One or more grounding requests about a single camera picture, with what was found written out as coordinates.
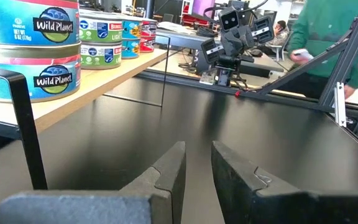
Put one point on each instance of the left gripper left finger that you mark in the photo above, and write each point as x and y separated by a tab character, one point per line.
172	174

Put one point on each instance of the person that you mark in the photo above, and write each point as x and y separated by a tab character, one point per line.
322	40
280	34

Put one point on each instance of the black aluminium table frame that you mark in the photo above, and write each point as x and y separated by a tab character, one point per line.
348	56

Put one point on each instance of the blue yellow yellowfin can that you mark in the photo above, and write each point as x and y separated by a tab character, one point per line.
130	48
131	29

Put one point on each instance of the white green tuna can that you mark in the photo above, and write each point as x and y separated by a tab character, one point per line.
99	56
99	29

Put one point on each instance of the wooden shelf with black frame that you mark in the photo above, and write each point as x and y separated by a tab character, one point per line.
110	77

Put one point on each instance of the grey desk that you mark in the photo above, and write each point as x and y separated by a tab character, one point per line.
179	39

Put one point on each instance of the red emergency stop button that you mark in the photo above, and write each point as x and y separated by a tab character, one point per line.
237	93

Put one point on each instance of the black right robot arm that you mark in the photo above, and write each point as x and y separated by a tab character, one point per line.
228	70

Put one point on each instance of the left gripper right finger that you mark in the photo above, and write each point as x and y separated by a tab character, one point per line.
235	177

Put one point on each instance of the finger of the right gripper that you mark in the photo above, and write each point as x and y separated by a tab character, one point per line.
263	29
212	51

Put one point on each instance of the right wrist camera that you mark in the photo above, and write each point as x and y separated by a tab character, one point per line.
228	19

